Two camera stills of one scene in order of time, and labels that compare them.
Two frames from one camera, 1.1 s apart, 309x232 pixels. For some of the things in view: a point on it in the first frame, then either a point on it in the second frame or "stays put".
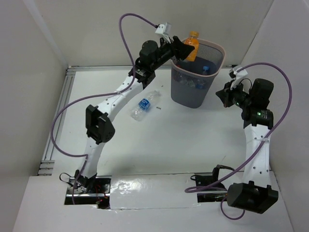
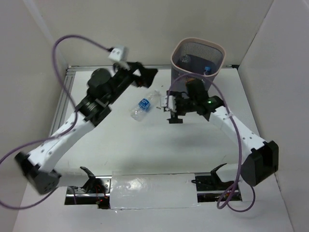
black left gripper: (174, 47) → (136, 73)
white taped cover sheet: (152, 191) stays put
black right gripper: (225, 94) → (174, 119)
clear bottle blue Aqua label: (144, 105) stays put
